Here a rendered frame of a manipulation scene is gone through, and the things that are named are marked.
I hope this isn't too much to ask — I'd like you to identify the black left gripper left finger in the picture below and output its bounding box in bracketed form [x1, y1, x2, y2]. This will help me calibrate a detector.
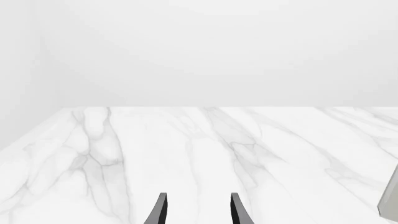
[143, 192, 168, 224]

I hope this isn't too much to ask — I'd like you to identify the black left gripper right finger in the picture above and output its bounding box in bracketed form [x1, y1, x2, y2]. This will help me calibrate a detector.
[230, 192, 256, 224]

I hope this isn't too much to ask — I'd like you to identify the grey book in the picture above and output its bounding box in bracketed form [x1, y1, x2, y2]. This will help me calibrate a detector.
[376, 163, 398, 222]

